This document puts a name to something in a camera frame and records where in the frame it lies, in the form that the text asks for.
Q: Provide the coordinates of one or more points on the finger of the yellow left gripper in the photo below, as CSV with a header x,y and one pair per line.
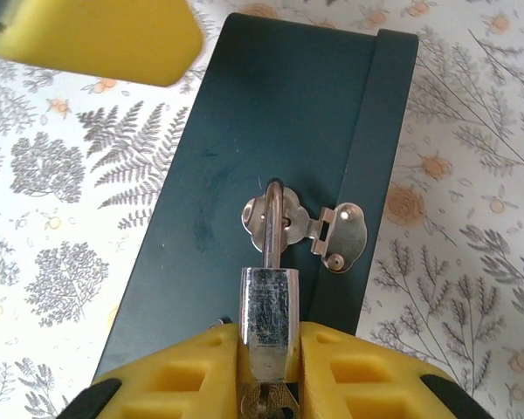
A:
x,y
91,35

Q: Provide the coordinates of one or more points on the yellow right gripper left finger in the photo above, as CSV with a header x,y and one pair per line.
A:
x,y
179,379

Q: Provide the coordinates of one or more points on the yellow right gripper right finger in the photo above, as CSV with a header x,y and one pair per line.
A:
x,y
367,379

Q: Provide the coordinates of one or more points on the small silver key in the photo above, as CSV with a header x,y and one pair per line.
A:
x,y
268,399

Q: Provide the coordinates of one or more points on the silver metal padlock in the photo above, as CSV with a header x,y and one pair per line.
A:
x,y
268,305

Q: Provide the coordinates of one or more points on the silver hasp latch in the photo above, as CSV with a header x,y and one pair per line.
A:
x,y
345,235

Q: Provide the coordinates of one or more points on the dark green box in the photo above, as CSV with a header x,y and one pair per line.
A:
x,y
266,109

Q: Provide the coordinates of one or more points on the white floral print tablecloth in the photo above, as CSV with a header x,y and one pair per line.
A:
x,y
471,174

